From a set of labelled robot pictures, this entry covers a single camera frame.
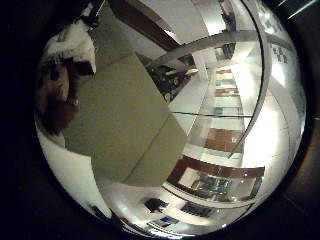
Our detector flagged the brown plush toy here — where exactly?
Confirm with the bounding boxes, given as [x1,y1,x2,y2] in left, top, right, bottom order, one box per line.
[34,59,83,136]

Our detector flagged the dark brown wooden beam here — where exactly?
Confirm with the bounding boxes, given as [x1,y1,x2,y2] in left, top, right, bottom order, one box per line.
[108,0,181,53]

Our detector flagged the cluttered dark workbench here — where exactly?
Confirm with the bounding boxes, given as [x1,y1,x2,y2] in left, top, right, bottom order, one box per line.
[145,54,198,103]

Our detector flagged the gray metal beam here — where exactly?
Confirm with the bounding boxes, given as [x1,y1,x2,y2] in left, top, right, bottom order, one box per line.
[146,29,295,70]

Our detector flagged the brown wooden cabinet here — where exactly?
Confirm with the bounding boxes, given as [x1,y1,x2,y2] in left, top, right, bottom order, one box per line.
[203,127,246,154]

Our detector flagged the black office chair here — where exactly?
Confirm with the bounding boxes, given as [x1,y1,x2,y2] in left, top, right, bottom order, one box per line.
[143,197,170,214]

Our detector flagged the curved dark pole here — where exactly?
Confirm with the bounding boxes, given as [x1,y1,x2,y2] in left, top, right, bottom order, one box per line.
[227,0,273,160]

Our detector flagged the dark-framed glass window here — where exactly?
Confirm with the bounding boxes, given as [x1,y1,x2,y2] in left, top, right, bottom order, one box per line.
[166,154,266,205]

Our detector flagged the thin black cable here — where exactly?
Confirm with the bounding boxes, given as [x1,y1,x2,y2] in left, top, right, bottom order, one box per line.
[171,110,253,119]

